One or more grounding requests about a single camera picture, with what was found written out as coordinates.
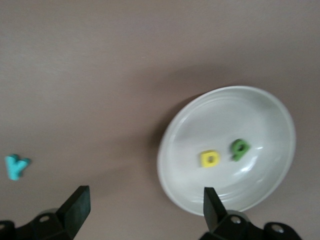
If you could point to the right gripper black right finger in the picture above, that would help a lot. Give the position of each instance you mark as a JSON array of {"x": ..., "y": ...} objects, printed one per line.
[{"x": 215, "y": 215}]

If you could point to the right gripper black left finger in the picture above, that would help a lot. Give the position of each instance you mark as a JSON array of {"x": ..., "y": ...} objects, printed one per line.
[{"x": 72, "y": 212}]

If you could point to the yellow letter a block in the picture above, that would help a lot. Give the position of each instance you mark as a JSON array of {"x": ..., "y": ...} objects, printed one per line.
[{"x": 203, "y": 162}]

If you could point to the green letter g block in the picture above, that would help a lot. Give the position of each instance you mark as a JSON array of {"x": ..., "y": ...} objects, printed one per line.
[{"x": 234, "y": 146}]

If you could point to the teal letter y block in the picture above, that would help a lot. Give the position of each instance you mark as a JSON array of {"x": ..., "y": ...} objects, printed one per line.
[{"x": 15, "y": 168}]

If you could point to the beige round plate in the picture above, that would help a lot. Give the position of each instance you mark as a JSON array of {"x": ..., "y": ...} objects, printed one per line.
[{"x": 225, "y": 117}]

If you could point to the brown table cover mat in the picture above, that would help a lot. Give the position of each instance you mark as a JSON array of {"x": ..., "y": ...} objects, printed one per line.
[{"x": 100, "y": 62}]

